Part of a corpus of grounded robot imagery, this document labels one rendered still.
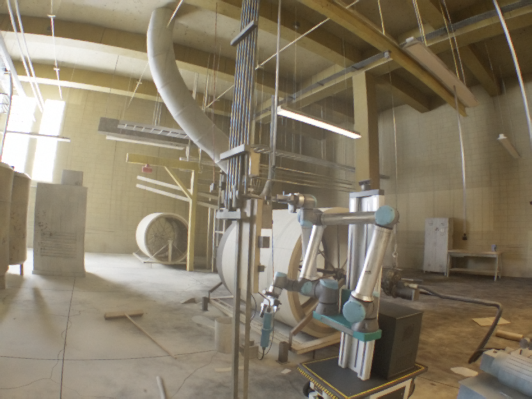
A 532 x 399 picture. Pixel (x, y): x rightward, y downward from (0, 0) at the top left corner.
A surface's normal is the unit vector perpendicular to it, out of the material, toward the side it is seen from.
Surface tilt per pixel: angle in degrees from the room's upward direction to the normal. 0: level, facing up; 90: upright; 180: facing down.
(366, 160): 90
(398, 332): 90
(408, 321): 90
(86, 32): 90
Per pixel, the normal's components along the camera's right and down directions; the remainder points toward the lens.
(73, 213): 0.55, -0.05
